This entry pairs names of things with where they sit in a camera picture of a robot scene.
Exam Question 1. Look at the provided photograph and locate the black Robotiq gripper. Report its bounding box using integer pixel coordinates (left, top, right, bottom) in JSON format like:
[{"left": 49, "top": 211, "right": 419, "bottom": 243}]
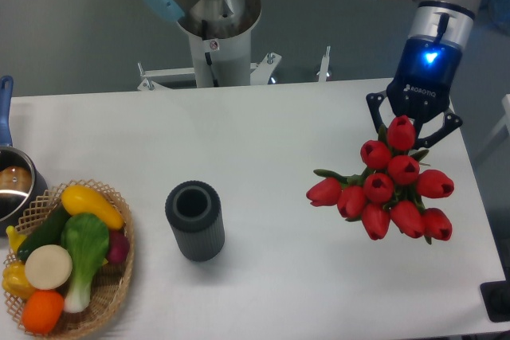
[{"left": 366, "top": 38, "right": 463, "bottom": 150}]

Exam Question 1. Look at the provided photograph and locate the red tulip bouquet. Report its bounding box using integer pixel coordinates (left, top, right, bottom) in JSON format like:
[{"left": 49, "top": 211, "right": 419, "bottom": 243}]
[{"left": 306, "top": 116, "right": 455, "bottom": 243}]

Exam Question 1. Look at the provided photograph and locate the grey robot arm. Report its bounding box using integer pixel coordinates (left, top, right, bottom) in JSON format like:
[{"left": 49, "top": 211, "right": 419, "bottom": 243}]
[{"left": 143, "top": 0, "right": 481, "bottom": 149}]

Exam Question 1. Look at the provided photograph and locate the dark grey ribbed vase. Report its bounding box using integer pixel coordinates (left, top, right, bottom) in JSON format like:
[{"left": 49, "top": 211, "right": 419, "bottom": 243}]
[{"left": 165, "top": 180, "right": 225, "bottom": 262}]

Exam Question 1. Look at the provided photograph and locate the black device at table edge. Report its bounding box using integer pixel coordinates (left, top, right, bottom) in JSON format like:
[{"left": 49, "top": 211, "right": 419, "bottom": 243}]
[{"left": 480, "top": 281, "right": 509, "bottom": 322}]

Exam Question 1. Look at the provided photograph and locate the purple red onion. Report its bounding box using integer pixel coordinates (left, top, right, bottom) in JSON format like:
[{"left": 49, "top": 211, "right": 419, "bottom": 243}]
[{"left": 105, "top": 231, "right": 130, "bottom": 264}]

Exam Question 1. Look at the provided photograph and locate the yellow squash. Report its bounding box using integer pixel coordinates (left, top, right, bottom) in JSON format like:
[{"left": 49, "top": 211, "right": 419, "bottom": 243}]
[{"left": 61, "top": 185, "right": 124, "bottom": 230}]

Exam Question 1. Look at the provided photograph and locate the green bok choy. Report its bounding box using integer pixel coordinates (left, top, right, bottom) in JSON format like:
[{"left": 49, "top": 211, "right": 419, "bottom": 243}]
[{"left": 61, "top": 213, "right": 109, "bottom": 314}]

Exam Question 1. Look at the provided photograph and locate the green cucumber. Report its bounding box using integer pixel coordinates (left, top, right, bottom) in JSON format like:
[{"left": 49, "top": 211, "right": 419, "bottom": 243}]
[{"left": 16, "top": 205, "right": 71, "bottom": 262}]

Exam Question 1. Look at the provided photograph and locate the cream round radish slice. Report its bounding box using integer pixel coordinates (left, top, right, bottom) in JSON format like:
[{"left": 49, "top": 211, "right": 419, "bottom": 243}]
[{"left": 25, "top": 244, "right": 73, "bottom": 290}]

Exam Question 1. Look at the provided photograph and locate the yellow banana tip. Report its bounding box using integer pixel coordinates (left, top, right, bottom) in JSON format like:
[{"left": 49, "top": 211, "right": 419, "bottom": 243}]
[{"left": 6, "top": 225, "right": 27, "bottom": 253}]

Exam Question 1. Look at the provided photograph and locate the orange fruit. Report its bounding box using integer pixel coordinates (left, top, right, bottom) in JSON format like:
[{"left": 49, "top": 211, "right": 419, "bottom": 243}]
[{"left": 21, "top": 290, "right": 64, "bottom": 335}]

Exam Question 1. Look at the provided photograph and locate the yellow bell pepper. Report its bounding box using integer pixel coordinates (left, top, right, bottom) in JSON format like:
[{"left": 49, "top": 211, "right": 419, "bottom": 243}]
[{"left": 2, "top": 260, "right": 36, "bottom": 300}]

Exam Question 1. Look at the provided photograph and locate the white metal base frame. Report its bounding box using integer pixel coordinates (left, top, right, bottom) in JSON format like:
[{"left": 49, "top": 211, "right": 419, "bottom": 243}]
[{"left": 136, "top": 45, "right": 332, "bottom": 92}]

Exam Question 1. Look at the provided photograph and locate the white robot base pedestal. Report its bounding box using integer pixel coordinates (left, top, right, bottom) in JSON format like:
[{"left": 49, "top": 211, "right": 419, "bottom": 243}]
[{"left": 187, "top": 31, "right": 251, "bottom": 88}]

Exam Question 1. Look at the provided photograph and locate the blue handled saucepan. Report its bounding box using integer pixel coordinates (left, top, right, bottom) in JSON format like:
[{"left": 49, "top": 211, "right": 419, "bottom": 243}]
[{"left": 1, "top": 76, "right": 47, "bottom": 236}]

